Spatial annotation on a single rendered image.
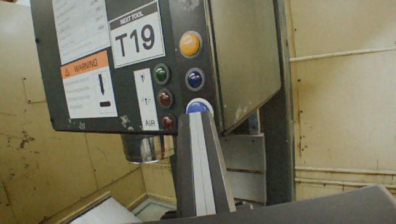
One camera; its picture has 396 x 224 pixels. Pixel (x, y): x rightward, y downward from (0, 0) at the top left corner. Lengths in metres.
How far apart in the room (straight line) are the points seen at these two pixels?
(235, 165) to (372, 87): 0.81
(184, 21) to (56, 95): 0.35
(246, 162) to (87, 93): 0.75
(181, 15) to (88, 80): 0.21
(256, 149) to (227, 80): 0.69
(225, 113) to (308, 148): 1.11
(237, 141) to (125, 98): 0.69
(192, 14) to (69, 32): 0.27
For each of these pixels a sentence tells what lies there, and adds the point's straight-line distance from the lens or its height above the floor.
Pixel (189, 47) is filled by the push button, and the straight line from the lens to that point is 0.23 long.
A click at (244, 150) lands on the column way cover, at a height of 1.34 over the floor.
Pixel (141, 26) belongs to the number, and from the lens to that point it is 0.28.
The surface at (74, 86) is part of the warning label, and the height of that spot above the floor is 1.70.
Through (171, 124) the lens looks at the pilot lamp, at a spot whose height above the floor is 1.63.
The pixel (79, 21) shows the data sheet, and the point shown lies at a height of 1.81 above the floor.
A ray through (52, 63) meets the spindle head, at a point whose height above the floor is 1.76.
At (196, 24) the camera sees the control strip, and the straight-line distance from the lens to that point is 0.23.
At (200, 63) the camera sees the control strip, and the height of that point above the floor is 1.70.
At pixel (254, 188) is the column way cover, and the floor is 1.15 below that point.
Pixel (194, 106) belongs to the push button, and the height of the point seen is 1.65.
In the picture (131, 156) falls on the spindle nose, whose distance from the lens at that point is 0.55.
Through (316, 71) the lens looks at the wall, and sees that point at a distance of 1.23.
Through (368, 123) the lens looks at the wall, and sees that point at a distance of 1.31.
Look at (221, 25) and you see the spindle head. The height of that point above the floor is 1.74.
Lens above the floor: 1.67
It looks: 8 degrees down
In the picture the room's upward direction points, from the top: 7 degrees counter-clockwise
